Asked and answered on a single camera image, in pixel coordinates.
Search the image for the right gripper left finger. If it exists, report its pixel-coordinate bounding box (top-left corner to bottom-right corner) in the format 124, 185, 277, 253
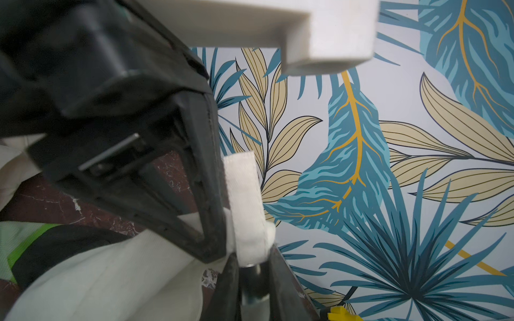
200, 253, 241, 321

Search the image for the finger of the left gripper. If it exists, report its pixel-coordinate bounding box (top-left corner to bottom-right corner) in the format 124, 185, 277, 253
176, 91, 227, 263
29, 136, 209, 261

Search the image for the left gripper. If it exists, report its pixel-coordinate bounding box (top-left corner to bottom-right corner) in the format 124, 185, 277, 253
1, 1, 213, 177

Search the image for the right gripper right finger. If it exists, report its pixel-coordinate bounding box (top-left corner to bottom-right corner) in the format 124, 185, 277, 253
269, 246, 319, 321

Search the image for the white perforated cap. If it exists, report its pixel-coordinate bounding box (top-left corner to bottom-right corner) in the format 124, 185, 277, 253
6, 152, 275, 320

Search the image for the green black cap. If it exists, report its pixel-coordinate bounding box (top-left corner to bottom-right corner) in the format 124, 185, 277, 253
1, 221, 129, 290

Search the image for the yellow black toolbox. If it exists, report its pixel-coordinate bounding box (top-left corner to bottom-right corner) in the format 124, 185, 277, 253
327, 306, 363, 321

